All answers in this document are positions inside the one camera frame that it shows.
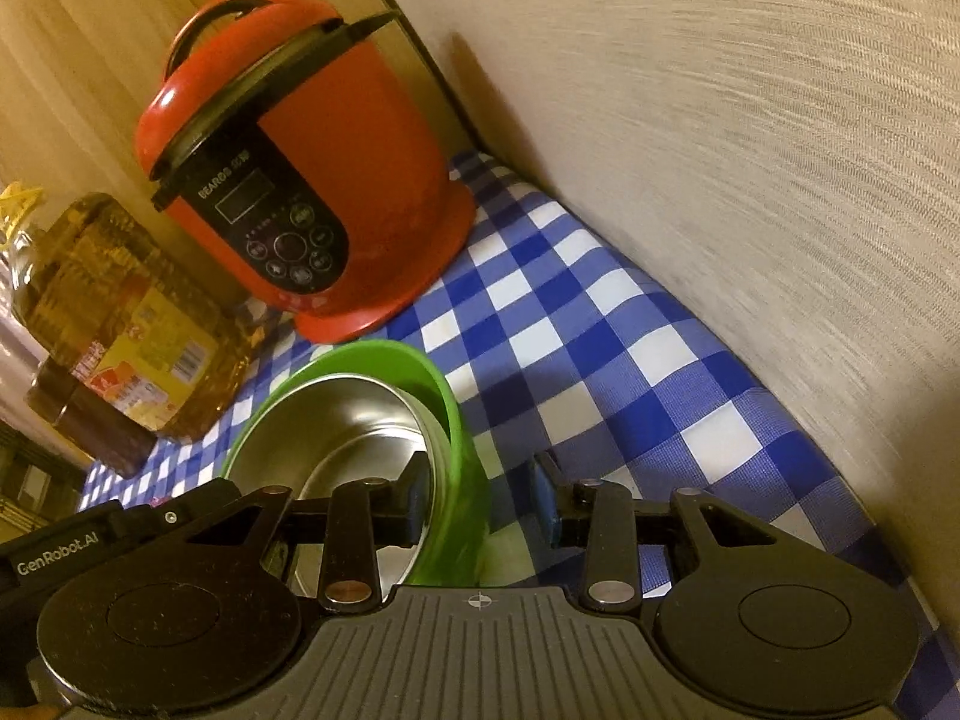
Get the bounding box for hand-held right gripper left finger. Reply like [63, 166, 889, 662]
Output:
[184, 457, 434, 610]

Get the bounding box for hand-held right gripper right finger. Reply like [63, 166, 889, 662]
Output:
[531, 454, 781, 614]

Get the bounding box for red electric pressure cooker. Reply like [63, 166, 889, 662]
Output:
[135, 0, 479, 342]

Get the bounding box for green plastic bowl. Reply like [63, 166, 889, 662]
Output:
[225, 340, 492, 586]

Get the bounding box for stainless steel bowl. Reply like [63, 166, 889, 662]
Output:
[229, 373, 440, 601]

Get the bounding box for large cooking oil bottle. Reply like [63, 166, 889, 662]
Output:
[0, 184, 260, 440]

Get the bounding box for blue white checked tablecloth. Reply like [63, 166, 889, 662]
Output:
[82, 150, 960, 691]

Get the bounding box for dark brown jar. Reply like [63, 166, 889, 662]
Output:
[26, 356, 158, 479]

